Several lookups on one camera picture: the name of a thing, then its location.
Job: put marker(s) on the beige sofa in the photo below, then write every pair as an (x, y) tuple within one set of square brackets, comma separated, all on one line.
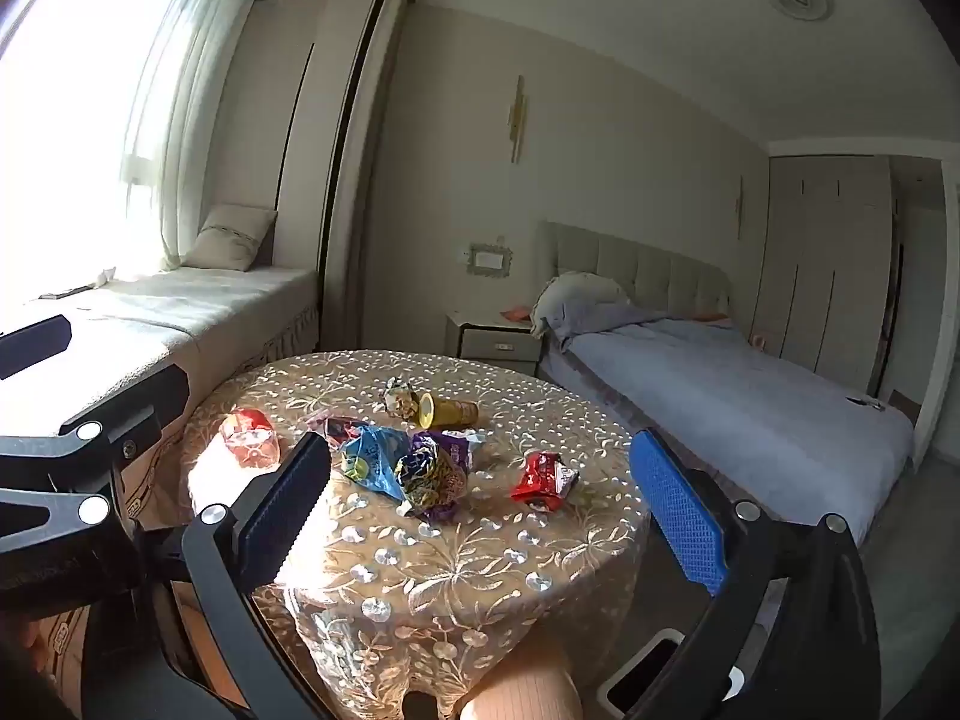
[(187, 307)]

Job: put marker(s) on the blue-grey bed blanket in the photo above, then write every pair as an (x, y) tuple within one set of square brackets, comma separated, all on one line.
[(720, 390)]

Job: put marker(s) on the sheer white curtain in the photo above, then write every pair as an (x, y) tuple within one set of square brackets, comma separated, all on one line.
[(187, 90)]

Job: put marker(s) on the beige cushion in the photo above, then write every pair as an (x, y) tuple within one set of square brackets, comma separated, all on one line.
[(229, 238)]

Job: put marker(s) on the green brown snack wrapper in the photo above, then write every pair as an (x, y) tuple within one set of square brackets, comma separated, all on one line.
[(401, 397)]

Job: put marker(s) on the pink bed pillow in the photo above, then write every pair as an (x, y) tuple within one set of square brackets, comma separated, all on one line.
[(711, 316)]

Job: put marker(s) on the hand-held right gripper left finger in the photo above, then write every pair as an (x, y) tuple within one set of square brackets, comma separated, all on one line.
[(289, 499)]

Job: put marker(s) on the beige wardrobe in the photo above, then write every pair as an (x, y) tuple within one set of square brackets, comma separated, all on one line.
[(817, 270)]

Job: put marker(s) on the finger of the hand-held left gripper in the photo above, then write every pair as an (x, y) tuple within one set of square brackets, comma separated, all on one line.
[(34, 345), (142, 397)]

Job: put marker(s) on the red clear plastic packet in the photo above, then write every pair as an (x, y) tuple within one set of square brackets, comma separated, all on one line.
[(251, 435)]

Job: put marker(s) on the dark curved wall trim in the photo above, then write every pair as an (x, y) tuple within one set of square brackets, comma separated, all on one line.
[(352, 165)]

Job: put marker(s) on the purple snack bag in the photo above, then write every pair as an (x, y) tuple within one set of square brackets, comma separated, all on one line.
[(431, 476)]

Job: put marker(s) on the person's leg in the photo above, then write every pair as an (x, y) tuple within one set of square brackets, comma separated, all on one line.
[(525, 690)]

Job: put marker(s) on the red white snack wrapper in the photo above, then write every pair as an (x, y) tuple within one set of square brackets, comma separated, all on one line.
[(540, 480)]

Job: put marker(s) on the grey bed pillow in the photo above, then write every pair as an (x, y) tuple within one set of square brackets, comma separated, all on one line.
[(577, 300)]

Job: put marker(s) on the small black item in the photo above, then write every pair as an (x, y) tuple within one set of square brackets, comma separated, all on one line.
[(866, 402)]

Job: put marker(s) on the beige upholstered headboard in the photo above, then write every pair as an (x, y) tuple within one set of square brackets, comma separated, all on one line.
[(660, 270)]

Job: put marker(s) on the pink snack wrapper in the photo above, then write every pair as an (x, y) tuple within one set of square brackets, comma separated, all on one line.
[(334, 431)]

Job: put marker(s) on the white tissue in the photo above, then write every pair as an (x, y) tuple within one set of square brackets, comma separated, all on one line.
[(102, 277)]

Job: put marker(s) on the gold wall lamp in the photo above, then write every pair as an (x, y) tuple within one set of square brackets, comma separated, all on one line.
[(518, 120)]

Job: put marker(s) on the framed wall switch panel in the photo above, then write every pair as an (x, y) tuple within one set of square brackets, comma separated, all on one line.
[(486, 259)]

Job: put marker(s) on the orange flat packet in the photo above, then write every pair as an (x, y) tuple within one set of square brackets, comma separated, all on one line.
[(517, 312)]

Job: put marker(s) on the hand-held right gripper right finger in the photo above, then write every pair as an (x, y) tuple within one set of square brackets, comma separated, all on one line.
[(675, 510)]

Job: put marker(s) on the white trash bin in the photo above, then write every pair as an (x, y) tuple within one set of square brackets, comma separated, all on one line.
[(667, 641)]

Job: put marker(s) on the blue snack bag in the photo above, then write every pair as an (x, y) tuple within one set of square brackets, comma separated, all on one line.
[(371, 457)]

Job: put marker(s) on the white nightstand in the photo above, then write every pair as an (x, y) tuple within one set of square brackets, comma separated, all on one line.
[(491, 341)]

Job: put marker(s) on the yellow snack can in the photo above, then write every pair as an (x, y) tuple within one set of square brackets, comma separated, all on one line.
[(450, 411)]

